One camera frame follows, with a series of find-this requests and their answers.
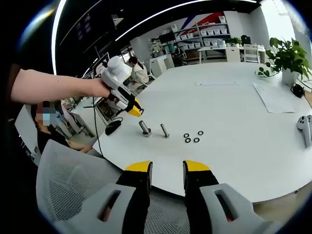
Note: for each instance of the white paper sheet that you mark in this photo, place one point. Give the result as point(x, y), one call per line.
point(280, 100)

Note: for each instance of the clear glass dish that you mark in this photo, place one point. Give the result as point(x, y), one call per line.
point(259, 74)

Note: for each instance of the white background desk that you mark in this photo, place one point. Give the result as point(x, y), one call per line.
point(231, 52)

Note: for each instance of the black background monitor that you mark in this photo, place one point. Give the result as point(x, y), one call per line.
point(245, 39)
point(167, 37)

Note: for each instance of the black computer mouse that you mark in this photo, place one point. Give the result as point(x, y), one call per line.
point(113, 128)

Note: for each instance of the white standing desk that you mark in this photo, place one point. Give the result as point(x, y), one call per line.
point(80, 114)

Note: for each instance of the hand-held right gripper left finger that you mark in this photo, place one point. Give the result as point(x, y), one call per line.
point(132, 195)

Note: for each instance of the large threaded steel stud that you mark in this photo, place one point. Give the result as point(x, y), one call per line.
point(143, 125)

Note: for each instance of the white slatted chair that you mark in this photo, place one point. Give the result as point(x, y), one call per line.
point(250, 52)

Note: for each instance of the long ceiling light strip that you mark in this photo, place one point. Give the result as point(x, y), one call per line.
point(170, 14)
point(56, 36)

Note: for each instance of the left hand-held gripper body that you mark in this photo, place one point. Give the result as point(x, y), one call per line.
point(114, 73)

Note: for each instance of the person's left hand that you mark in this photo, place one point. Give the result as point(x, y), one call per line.
point(101, 89)

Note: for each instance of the large green potted plant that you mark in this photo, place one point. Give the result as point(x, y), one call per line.
point(287, 56)

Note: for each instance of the small threaded steel stud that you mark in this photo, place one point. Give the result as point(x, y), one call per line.
point(163, 130)

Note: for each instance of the white game controller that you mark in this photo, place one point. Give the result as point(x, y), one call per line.
point(303, 124)

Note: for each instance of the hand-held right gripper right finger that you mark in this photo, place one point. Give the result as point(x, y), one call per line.
point(200, 192)

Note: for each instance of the shelf with white bins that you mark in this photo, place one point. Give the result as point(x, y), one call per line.
point(207, 31)

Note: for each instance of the small green potted plant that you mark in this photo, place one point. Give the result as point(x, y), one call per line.
point(233, 41)

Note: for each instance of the grey mesh office chair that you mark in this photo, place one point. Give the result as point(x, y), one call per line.
point(70, 170)

